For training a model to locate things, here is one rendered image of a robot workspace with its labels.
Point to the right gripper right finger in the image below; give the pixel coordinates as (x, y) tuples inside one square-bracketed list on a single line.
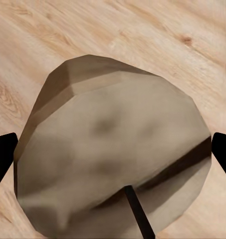
[(219, 148)]

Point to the pillar candle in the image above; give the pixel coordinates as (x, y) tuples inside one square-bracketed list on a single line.
[(109, 151)]

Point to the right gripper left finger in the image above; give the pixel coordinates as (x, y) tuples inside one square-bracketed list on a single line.
[(8, 143)]

